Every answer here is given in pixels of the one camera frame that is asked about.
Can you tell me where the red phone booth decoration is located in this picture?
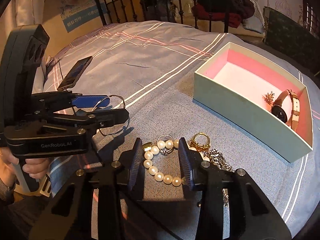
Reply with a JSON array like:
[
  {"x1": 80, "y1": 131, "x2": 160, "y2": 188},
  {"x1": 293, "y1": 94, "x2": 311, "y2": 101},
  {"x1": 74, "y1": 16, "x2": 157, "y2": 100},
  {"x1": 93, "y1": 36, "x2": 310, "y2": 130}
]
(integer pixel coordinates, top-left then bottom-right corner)
[{"x1": 303, "y1": 0, "x2": 319, "y2": 36}]

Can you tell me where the silver ring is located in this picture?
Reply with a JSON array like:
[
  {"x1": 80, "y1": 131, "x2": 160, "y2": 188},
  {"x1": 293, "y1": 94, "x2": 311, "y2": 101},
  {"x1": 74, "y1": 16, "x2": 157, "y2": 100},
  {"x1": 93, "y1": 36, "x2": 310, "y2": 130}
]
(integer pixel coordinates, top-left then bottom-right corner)
[{"x1": 157, "y1": 134, "x2": 175, "y2": 156}]

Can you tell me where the small gold heart pendant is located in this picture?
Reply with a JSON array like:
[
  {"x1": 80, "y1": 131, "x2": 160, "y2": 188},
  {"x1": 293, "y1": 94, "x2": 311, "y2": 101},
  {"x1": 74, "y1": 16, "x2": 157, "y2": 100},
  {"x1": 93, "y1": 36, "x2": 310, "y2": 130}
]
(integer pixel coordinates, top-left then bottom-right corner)
[{"x1": 142, "y1": 142, "x2": 154, "y2": 152}]

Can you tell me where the green floral covered cabinet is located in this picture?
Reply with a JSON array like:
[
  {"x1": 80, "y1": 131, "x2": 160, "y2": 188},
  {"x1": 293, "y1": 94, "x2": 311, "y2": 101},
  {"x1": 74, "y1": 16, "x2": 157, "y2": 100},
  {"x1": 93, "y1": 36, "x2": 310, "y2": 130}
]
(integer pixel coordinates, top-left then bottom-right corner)
[{"x1": 264, "y1": 7, "x2": 319, "y2": 76}]

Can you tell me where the mint box with pink lining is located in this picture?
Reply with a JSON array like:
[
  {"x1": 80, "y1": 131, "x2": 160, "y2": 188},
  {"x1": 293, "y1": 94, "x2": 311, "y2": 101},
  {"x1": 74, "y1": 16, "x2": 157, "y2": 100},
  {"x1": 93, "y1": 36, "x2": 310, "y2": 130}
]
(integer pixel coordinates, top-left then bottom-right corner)
[{"x1": 194, "y1": 42, "x2": 313, "y2": 163}]

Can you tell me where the light blue pillow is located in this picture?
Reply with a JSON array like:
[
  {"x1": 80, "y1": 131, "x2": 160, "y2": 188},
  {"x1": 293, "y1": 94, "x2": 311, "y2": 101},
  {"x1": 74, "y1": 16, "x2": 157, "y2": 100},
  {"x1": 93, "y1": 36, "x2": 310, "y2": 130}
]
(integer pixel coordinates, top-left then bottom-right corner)
[{"x1": 242, "y1": 16, "x2": 264, "y2": 34}]

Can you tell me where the person's left hand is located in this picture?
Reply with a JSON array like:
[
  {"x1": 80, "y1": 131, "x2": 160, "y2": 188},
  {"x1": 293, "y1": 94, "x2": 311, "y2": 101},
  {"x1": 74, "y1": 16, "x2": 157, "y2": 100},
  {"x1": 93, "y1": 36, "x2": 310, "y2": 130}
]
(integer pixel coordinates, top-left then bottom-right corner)
[{"x1": 1, "y1": 147, "x2": 52, "y2": 186}]

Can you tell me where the white pearl bracelet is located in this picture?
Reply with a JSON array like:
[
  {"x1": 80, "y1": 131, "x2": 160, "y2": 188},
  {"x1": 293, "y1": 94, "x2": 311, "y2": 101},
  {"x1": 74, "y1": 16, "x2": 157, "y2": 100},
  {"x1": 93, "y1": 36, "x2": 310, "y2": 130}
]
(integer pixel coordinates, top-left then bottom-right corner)
[{"x1": 143, "y1": 139, "x2": 188, "y2": 188}]

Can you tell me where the silver chain necklace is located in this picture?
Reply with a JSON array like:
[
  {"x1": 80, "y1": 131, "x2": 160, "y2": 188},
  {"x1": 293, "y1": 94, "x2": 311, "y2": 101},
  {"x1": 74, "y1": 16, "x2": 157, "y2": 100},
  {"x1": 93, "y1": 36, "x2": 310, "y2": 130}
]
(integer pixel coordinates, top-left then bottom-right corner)
[{"x1": 203, "y1": 148, "x2": 235, "y2": 208}]

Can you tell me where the black smartphone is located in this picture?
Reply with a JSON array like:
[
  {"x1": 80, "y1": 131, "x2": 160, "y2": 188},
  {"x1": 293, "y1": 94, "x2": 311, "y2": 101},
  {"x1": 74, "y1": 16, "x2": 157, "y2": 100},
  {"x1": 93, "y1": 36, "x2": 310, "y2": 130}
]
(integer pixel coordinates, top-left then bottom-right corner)
[{"x1": 57, "y1": 56, "x2": 93, "y2": 91}]

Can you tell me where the grey plaid bed sheet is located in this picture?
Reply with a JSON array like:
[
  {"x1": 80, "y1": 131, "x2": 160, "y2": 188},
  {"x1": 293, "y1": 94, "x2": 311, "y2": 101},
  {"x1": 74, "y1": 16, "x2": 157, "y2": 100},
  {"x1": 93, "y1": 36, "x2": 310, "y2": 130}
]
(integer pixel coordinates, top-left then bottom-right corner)
[{"x1": 43, "y1": 21, "x2": 319, "y2": 236}]

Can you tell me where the black cable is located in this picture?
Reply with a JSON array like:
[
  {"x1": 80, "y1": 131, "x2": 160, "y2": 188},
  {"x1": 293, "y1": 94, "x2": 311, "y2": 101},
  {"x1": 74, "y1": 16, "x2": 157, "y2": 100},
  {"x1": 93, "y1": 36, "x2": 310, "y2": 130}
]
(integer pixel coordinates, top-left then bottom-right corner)
[{"x1": 44, "y1": 57, "x2": 65, "y2": 86}]

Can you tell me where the black iron bed frame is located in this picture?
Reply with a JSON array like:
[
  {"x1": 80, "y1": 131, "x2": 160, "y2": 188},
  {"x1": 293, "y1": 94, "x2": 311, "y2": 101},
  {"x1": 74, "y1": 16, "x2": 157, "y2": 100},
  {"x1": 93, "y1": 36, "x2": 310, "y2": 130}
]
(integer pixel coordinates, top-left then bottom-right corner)
[{"x1": 91, "y1": 0, "x2": 231, "y2": 33}]

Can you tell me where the thin rose gold bangle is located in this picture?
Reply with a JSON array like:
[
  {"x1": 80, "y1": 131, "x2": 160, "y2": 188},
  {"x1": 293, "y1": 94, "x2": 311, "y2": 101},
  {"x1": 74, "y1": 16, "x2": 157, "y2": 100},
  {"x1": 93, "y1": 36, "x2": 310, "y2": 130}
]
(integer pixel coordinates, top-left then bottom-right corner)
[{"x1": 91, "y1": 94, "x2": 129, "y2": 137}]

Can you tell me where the red and dark clothes pile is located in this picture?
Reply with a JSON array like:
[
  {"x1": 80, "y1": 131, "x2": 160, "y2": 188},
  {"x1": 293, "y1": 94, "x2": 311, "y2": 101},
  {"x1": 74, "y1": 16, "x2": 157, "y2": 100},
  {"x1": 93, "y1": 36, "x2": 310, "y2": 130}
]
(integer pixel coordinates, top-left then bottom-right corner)
[{"x1": 192, "y1": 0, "x2": 255, "y2": 28}]

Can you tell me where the beige strap wristwatch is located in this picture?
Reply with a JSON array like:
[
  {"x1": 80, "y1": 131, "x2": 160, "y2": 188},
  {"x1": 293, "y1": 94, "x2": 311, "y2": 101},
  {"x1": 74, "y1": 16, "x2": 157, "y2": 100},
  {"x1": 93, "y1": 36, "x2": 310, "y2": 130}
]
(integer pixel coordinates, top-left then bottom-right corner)
[{"x1": 271, "y1": 89, "x2": 300, "y2": 131}]

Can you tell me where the gold chunky ring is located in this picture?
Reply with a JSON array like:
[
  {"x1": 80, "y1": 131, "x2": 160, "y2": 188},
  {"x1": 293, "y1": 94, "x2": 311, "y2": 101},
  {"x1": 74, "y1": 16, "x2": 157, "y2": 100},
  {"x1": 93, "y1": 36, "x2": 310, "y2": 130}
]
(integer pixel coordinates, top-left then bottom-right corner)
[{"x1": 189, "y1": 132, "x2": 212, "y2": 152}]

